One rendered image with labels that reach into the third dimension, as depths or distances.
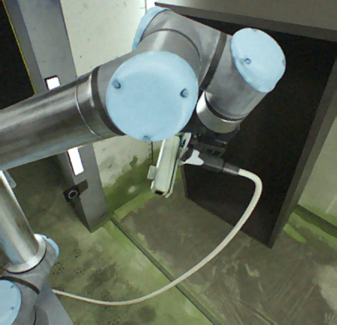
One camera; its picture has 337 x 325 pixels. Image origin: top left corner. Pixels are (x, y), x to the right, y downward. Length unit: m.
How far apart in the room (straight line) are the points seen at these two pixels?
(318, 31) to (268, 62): 0.37
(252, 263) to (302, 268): 0.34
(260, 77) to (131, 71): 0.20
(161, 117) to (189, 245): 1.82
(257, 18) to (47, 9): 0.92
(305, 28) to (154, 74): 0.56
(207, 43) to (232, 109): 0.11
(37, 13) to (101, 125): 1.10
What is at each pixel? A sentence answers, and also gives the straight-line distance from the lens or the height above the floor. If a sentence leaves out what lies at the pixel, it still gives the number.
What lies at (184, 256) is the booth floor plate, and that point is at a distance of 2.02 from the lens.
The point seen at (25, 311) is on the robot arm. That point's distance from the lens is 1.13.
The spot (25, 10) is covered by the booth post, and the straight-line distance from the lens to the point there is 1.37.
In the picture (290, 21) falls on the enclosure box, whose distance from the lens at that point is 0.79.
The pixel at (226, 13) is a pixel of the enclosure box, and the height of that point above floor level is 1.63.
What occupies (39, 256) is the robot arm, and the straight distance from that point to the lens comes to 1.10.
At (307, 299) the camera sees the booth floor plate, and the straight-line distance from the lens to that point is 2.08.
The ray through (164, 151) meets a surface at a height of 1.39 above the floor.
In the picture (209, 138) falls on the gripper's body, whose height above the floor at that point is 1.46.
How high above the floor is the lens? 1.80
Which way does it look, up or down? 40 degrees down
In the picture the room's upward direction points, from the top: straight up
